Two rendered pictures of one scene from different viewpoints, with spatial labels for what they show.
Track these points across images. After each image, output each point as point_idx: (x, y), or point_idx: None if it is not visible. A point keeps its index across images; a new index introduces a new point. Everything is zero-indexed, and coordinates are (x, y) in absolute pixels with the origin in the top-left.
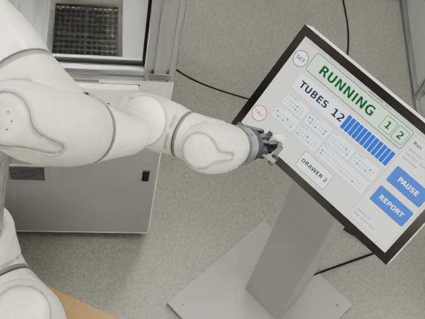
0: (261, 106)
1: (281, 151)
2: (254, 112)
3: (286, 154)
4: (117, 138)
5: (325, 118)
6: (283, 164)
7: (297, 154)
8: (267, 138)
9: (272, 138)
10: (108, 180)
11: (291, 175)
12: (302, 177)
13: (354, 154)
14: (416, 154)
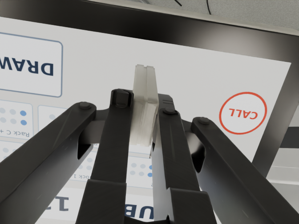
0: (244, 132)
1: (125, 54)
2: (257, 107)
3: (107, 56)
4: None
5: (73, 185)
6: (94, 22)
7: (76, 75)
8: (153, 155)
9: (143, 137)
10: None
11: (46, 3)
12: (13, 19)
13: None
14: None
